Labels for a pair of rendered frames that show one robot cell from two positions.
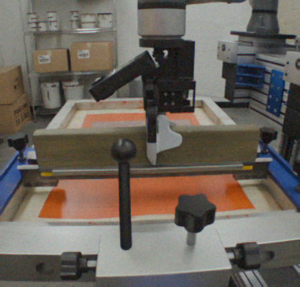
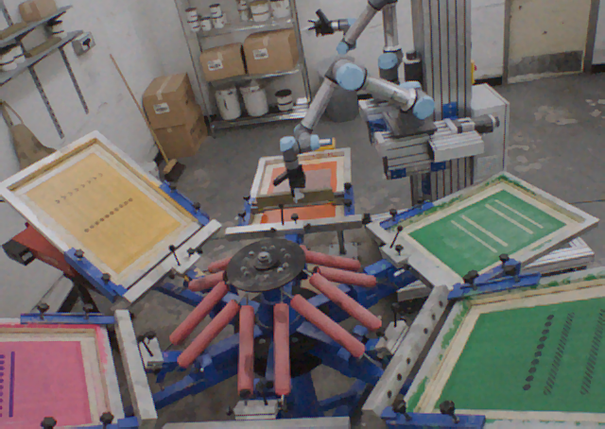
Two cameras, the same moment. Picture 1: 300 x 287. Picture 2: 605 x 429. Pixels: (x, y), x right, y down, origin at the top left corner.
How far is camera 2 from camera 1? 219 cm
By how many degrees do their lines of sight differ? 15
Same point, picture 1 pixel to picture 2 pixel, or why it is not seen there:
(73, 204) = (271, 219)
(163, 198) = (303, 214)
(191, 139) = (307, 195)
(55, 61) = (229, 65)
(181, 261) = (292, 227)
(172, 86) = (297, 181)
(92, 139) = (275, 197)
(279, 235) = (322, 222)
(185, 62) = (300, 173)
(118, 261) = (281, 227)
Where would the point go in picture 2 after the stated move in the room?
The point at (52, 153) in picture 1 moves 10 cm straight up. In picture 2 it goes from (263, 202) to (258, 186)
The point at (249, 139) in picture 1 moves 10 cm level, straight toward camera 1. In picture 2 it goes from (328, 193) to (319, 203)
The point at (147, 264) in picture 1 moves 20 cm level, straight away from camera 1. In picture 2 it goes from (286, 227) to (291, 204)
